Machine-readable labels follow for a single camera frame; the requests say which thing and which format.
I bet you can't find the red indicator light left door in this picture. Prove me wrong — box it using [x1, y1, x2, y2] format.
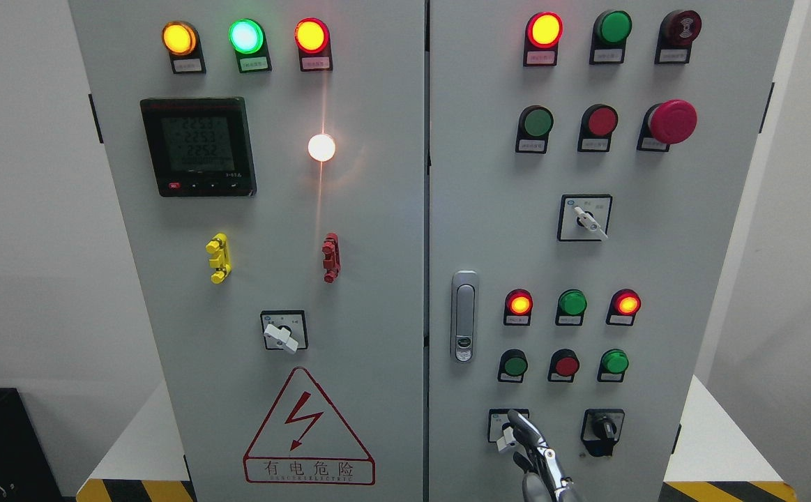
[294, 18, 334, 71]

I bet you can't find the black digital power meter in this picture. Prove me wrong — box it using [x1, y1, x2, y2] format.
[140, 96, 257, 197]

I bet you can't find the black box lower left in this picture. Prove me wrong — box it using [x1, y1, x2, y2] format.
[0, 388, 62, 501]

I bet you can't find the upper right white selector switch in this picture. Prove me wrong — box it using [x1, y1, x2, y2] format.
[557, 194, 613, 242]

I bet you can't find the red lit indicator top right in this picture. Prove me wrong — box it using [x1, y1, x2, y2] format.
[523, 10, 563, 67]

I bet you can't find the red terminal connector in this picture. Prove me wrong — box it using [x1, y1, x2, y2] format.
[320, 232, 341, 284]

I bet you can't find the yellow terminal connector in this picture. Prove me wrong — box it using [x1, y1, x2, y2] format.
[205, 232, 232, 284]

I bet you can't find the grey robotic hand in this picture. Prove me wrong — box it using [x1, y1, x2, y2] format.
[508, 409, 582, 501]

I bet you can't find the left door white selector switch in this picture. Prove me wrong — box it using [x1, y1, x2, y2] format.
[259, 310, 309, 355]

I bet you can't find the grey right cabinet door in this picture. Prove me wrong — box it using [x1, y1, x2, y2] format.
[427, 1, 794, 501]

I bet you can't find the green push button top row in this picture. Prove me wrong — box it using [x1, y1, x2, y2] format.
[589, 10, 632, 66]

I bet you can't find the red push button lower middle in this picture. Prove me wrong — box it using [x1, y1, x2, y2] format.
[547, 349, 580, 383]

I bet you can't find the green push button lower left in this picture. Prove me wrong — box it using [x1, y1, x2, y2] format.
[497, 349, 529, 383]

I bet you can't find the red high voltage warning sign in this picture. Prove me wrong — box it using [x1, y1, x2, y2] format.
[243, 367, 376, 485]

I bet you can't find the red emergency stop mushroom button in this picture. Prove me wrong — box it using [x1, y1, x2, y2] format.
[637, 99, 698, 152]

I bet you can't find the red lit indicator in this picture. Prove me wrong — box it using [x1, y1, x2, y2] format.
[503, 289, 533, 326]
[606, 289, 642, 326]
[523, 10, 563, 67]

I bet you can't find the red lit indicator middle right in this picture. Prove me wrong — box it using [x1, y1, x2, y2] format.
[606, 289, 642, 326]

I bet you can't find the green indicator lower right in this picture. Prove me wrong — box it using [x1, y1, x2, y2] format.
[597, 349, 630, 383]

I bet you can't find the green lit indicator light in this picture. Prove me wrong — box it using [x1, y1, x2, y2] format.
[229, 18, 272, 73]

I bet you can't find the grey cabinet door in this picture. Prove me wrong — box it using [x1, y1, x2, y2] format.
[427, 1, 794, 501]
[70, 1, 425, 501]

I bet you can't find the lower white selector switch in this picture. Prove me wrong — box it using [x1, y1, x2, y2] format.
[488, 408, 520, 454]

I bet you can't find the yellow indicator light top left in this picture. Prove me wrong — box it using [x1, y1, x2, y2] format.
[162, 20, 206, 74]

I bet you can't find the white platform with hazard stripes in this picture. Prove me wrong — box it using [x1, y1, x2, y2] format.
[76, 379, 797, 501]

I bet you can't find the red lit indicator middle left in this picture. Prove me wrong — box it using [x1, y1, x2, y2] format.
[503, 289, 533, 326]

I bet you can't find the green push button second row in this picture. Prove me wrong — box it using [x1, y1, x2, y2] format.
[515, 105, 554, 155]

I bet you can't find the green indicator middle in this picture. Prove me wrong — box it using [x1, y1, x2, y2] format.
[555, 289, 588, 326]

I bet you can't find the silver door latch handle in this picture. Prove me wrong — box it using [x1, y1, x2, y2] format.
[450, 271, 478, 363]

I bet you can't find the red push button second row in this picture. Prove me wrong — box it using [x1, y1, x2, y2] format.
[577, 104, 619, 153]

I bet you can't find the black knob selector switch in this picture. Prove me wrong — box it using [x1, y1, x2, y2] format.
[580, 408, 625, 457]

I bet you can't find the grey left cabinet door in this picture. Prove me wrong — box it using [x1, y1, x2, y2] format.
[70, 1, 425, 501]

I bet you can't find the white lit indicator light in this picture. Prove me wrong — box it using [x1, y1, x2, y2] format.
[307, 133, 336, 162]

